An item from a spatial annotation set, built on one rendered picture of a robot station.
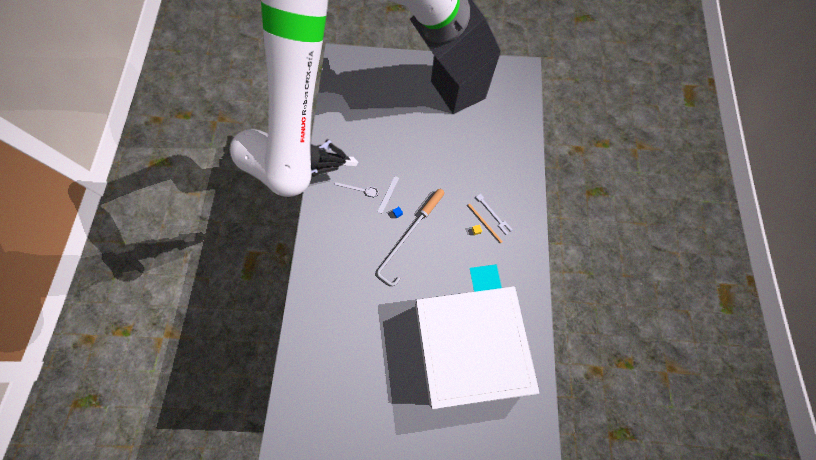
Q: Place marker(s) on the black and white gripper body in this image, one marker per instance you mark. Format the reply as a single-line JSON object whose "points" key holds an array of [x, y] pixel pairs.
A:
{"points": [[314, 155]]}

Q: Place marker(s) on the teal flat square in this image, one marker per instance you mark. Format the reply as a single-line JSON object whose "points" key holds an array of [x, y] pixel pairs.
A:
{"points": [[485, 278]]}

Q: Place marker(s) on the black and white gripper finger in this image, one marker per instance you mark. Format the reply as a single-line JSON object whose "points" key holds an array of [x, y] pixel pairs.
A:
{"points": [[340, 156], [323, 169]]}

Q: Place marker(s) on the grey spoon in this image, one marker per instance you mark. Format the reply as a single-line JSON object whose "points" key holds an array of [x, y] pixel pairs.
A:
{"points": [[372, 192]]}

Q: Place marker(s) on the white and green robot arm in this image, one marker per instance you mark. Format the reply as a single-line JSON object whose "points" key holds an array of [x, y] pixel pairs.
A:
{"points": [[293, 34]]}

